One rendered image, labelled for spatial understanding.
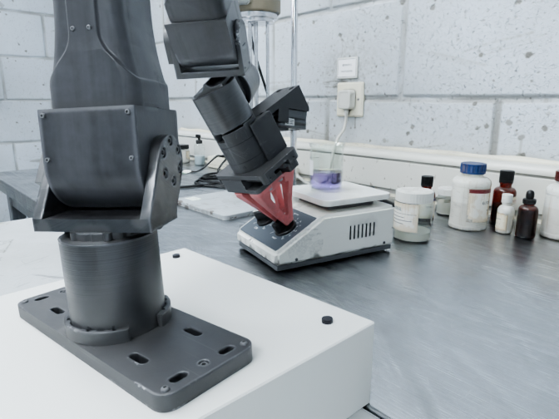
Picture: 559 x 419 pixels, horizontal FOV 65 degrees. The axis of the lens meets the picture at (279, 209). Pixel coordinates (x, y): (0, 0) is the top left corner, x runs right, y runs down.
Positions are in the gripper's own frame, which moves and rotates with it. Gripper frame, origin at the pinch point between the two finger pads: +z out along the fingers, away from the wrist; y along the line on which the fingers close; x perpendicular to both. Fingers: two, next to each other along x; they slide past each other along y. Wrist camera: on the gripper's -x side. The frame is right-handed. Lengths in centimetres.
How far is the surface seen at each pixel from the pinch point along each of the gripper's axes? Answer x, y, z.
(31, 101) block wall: -38, 233, -27
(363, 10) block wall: -64, 26, -10
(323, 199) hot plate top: -5.0, -3.2, 0.3
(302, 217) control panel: -2.0, -1.1, 1.4
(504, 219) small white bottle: -29.6, -13.5, 22.2
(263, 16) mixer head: -34.5, 25.6, -21.0
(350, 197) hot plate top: -8.1, -4.9, 2.3
